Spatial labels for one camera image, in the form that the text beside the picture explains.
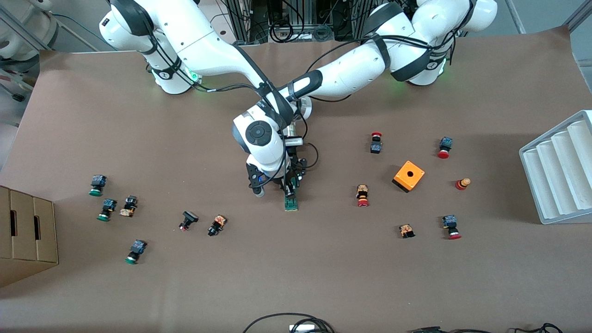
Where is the black flat square button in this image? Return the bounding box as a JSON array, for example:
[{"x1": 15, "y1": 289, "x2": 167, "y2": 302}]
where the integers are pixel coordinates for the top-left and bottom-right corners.
[{"x1": 179, "y1": 211, "x2": 199, "y2": 232}]

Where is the green mushroom button blue block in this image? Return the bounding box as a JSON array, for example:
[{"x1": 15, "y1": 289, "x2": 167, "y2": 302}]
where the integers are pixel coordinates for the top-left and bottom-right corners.
[
  {"x1": 97, "y1": 199, "x2": 117, "y2": 222},
  {"x1": 124, "y1": 239, "x2": 148, "y2": 265},
  {"x1": 89, "y1": 175, "x2": 108, "y2": 197}
]

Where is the white round machine housing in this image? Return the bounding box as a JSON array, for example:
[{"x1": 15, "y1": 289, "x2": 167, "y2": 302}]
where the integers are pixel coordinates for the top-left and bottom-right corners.
[{"x1": 0, "y1": 0, "x2": 60, "y2": 70}]

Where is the white slotted tray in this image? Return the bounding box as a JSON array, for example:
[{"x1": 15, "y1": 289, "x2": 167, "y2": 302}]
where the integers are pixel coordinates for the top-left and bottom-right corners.
[{"x1": 518, "y1": 110, "x2": 592, "y2": 225}]

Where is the green load switch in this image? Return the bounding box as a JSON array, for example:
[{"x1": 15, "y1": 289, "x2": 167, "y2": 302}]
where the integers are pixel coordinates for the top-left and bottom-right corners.
[{"x1": 284, "y1": 183, "x2": 299, "y2": 212}]

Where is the black selector switch orange block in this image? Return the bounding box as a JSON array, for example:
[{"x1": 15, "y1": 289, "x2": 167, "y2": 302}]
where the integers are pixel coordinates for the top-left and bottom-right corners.
[
  {"x1": 207, "y1": 215, "x2": 228, "y2": 237},
  {"x1": 119, "y1": 195, "x2": 138, "y2": 218}
]

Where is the thin black cable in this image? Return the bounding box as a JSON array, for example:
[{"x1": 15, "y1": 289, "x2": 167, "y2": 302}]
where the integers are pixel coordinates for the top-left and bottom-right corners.
[{"x1": 513, "y1": 323, "x2": 564, "y2": 333}]

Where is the brown cardboard box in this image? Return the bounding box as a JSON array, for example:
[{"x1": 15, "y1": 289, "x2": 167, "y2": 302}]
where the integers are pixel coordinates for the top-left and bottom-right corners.
[{"x1": 0, "y1": 185, "x2": 59, "y2": 288}]

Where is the black cable loop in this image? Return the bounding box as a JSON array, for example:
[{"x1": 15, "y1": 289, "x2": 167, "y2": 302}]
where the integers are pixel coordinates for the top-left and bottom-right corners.
[{"x1": 243, "y1": 313, "x2": 336, "y2": 333}]

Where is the black cable with connector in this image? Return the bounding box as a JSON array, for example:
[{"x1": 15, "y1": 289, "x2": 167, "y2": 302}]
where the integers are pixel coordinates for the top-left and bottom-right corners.
[{"x1": 409, "y1": 326, "x2": 493, "y2": 333}]

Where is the black equipment rack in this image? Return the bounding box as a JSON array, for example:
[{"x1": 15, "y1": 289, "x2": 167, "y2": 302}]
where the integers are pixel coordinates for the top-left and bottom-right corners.
[{"x1": 222, "y1": 0, "x2": 375, "y2": 44}]

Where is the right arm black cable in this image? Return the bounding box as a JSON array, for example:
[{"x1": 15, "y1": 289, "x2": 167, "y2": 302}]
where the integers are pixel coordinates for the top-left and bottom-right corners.
[{"x1": 148, "y1": 28, "x2": 296, "y2": 185}]

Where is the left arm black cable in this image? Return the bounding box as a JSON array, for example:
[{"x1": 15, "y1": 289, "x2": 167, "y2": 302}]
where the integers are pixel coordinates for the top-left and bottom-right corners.
[{"x1": 296, "y1": 12, "x2": 463, "y2": 169}]

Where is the orange button enclosure box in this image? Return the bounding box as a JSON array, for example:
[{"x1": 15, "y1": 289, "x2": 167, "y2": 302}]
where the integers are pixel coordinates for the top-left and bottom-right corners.
[{"x1": 392, "y1": 160, "x2": 426, "y2": 193}]

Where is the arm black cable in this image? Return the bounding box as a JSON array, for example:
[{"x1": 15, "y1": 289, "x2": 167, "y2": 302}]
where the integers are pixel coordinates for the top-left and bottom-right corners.
[
  {"x1": 148, "y1": 28, "x2": 296, "y2": 185},
  {"x1": 296, "y1": 12, "x2": 463, "y2": 169}
]

